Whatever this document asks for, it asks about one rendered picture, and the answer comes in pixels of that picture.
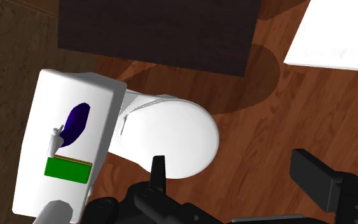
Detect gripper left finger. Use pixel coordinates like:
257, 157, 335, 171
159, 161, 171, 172
83, 155, 226, 224

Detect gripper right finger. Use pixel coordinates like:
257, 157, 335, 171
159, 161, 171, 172
289, 148, 358, 224

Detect green flat box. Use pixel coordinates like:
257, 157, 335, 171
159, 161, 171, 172
43, 155, 93, 185

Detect dark blue oval object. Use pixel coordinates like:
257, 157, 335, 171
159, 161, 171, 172
60, 102, 91, 148

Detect small white figure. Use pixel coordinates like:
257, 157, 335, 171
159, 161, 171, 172
47, 125, 65, 158

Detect pale grey cylinder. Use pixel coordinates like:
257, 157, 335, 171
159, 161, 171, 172
31, 200, 74, 224

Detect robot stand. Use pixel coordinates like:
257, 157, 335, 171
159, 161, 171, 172
57, 0, 263, 78

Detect white rectangular furniture block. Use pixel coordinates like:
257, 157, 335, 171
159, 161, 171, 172
283, 0, 358, 73

